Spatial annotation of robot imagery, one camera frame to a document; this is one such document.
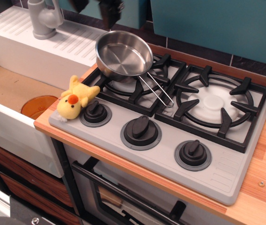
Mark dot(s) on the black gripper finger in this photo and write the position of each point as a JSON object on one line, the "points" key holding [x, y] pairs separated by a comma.
{"points": [[110, 12], [78, 5]]}

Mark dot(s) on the stainless steel pan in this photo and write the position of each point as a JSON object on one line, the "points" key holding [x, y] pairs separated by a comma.
{"points": [[122, 56]]}

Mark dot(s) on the black left stove knob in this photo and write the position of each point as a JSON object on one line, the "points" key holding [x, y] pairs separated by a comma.
{"points": [[95, 115]]}

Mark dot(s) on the black stove knob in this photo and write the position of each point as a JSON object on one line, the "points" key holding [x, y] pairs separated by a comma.
{"points": [[95, 115], [141, 134], [193, 156]]}

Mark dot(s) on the black middle stove knob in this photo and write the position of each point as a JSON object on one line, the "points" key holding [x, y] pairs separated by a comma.
{"points": [[141, 134]]}

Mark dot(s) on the black right stove knob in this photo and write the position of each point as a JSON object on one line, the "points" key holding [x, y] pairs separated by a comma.
{"points": [[193, 156]]}

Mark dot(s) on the grey toy stove top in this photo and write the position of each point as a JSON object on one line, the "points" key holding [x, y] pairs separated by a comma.
{"points": [[221, 181]]}

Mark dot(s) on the grey toy faucet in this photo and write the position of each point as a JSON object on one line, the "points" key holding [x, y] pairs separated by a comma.
{"points": [[44, 21]]}

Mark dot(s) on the white toy sink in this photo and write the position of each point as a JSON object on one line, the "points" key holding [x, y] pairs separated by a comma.
{"points": [[31, 68]]}

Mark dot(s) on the black left burner grate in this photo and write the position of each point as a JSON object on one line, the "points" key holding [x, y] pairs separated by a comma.
{"points": [[142, 95]]}

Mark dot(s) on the black burner grate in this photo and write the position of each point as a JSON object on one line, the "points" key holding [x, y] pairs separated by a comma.
{"points": [[142, 95], [225, 110]]}

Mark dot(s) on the yellow stuffed duck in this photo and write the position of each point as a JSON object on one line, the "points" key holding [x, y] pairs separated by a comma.
{"points": [[75, 98]]}

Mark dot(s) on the orange plastic plate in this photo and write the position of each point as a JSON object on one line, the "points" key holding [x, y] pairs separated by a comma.
{"points": [[36, 106]]}

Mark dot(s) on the black right burner grate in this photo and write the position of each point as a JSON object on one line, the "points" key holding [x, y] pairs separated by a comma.
{"points": [[225, 110]]}

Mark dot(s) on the wooden drawer cabinet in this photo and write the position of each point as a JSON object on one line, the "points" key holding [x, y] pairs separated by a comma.
{"points": [[37, 188]]}

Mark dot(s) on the oven door with handle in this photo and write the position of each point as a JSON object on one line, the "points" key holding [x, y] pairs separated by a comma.
{"points": [[121, 199]]}

